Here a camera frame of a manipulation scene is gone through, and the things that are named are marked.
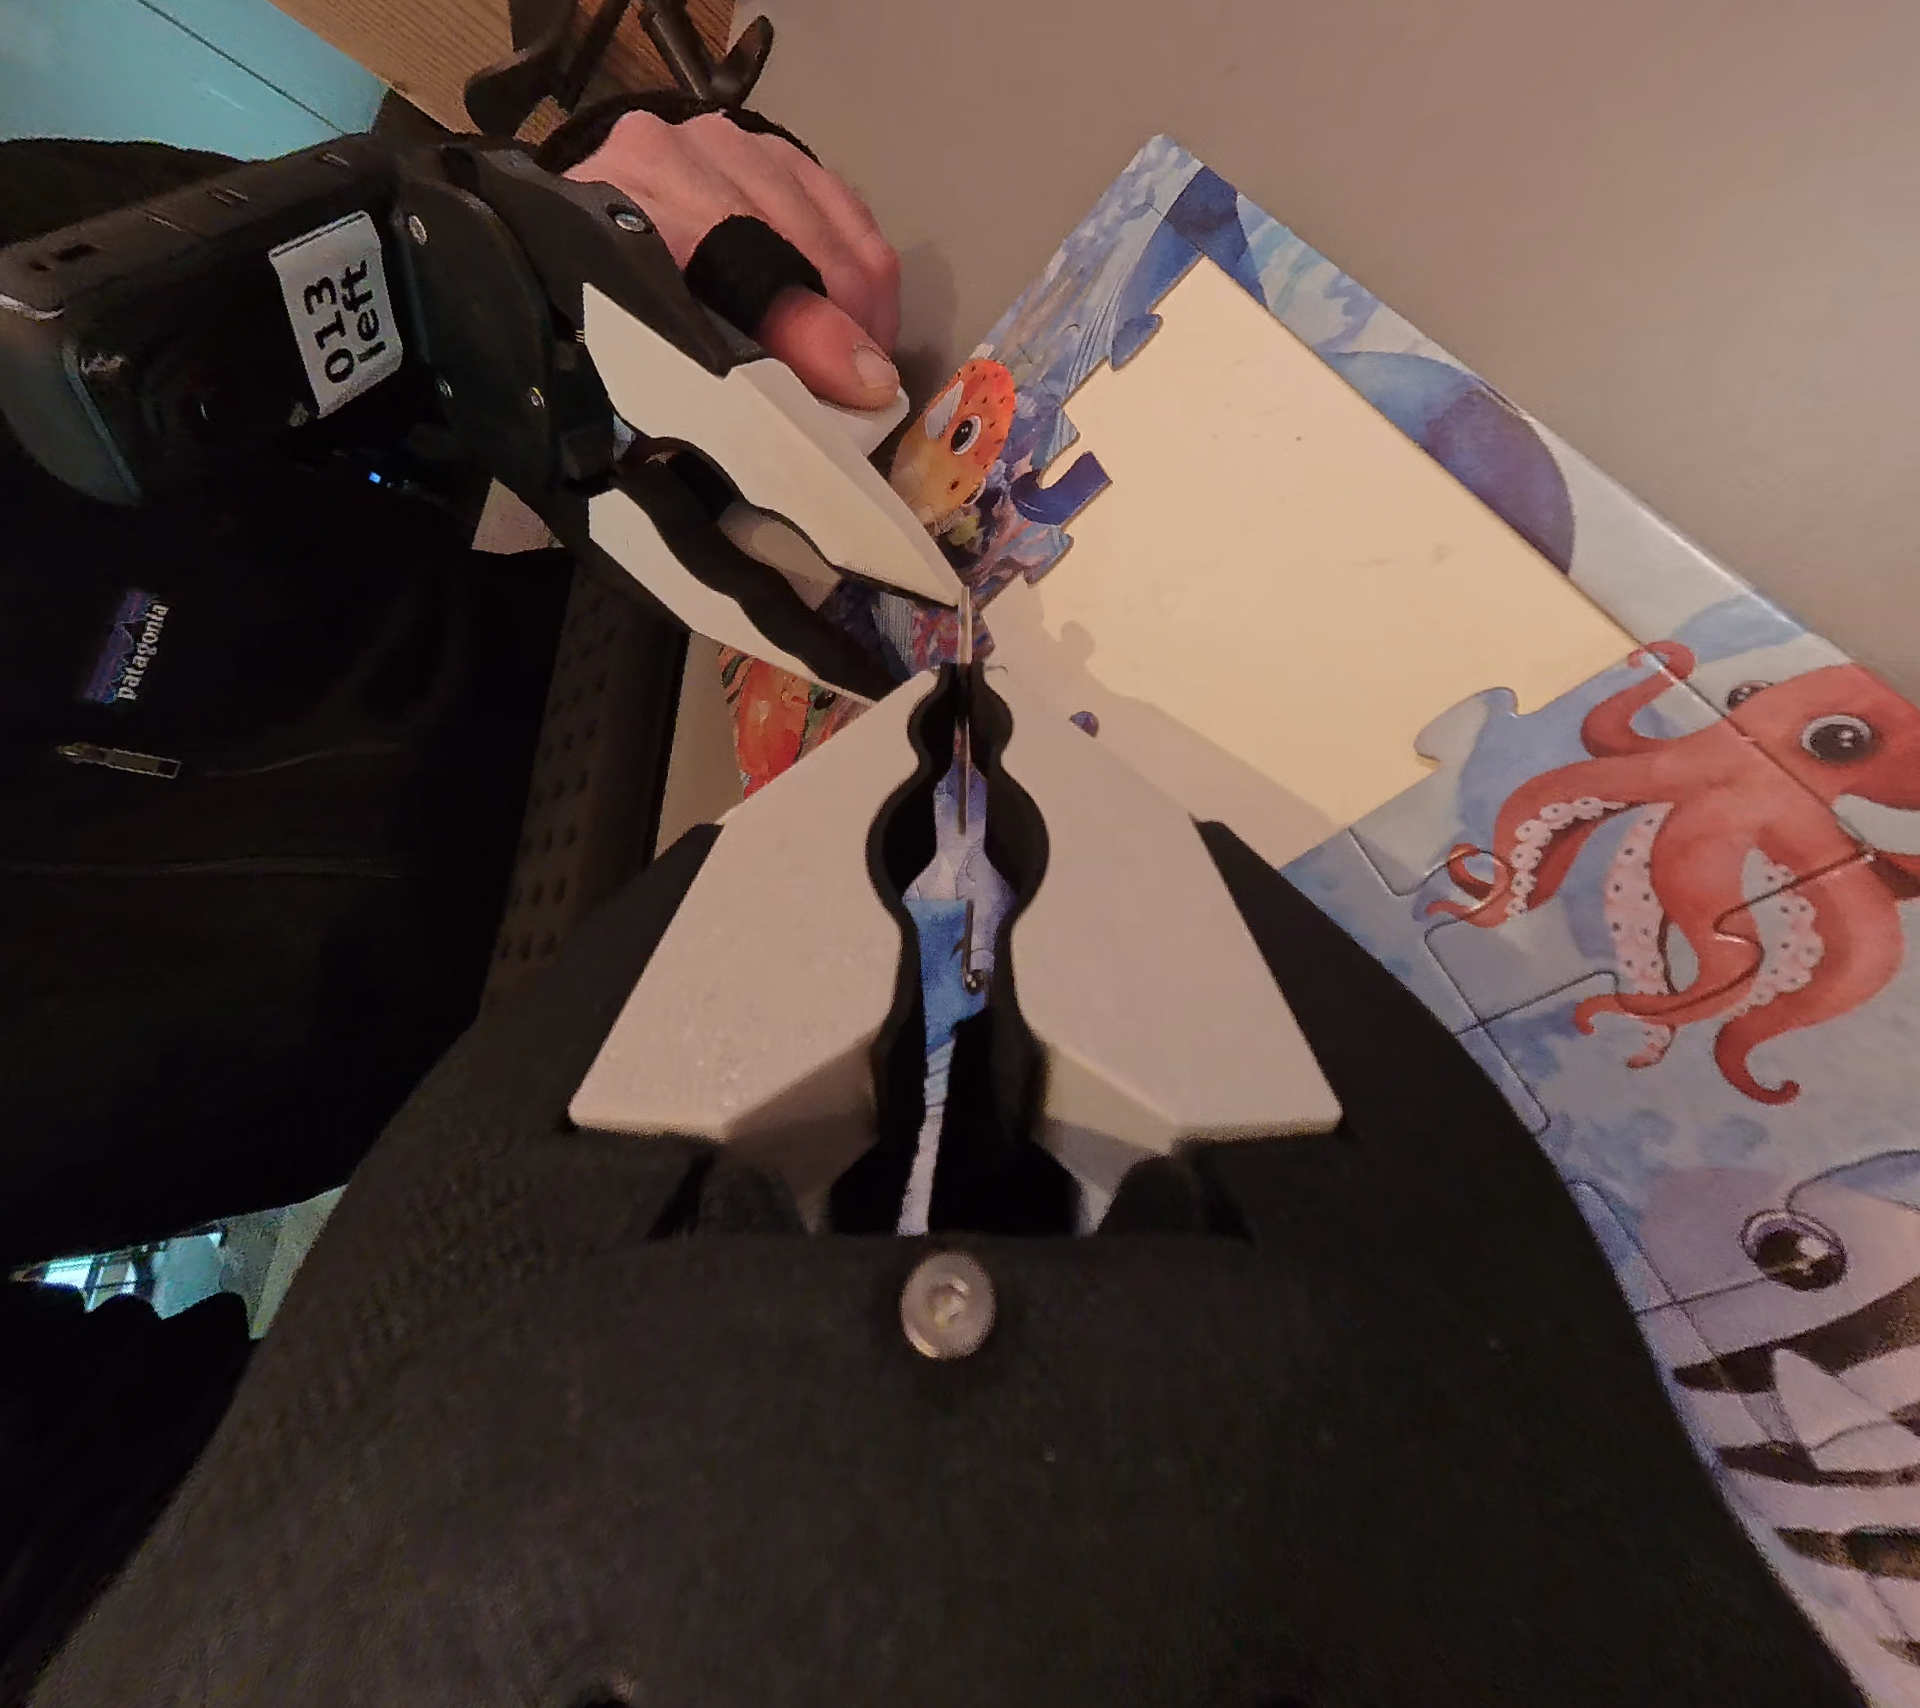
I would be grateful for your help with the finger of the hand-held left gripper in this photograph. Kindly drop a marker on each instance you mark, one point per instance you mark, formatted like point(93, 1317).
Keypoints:
point(676, 568)
point(750, 449)

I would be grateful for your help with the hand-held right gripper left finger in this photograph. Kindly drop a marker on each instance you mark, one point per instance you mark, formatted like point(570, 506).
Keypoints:
point(734, 988)

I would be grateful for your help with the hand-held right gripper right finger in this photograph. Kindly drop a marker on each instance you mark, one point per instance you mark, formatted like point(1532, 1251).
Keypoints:
point(1170, 988)

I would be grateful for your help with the white puzzle piece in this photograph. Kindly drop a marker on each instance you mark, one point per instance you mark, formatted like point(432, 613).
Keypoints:
point(965, 628)

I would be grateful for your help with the sea animals jigsaw puzzle board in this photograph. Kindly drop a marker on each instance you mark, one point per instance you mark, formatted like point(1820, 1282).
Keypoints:
point(1351, 507)

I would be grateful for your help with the person's left hand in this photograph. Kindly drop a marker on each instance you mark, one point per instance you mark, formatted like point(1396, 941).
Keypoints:
point(750, 178)

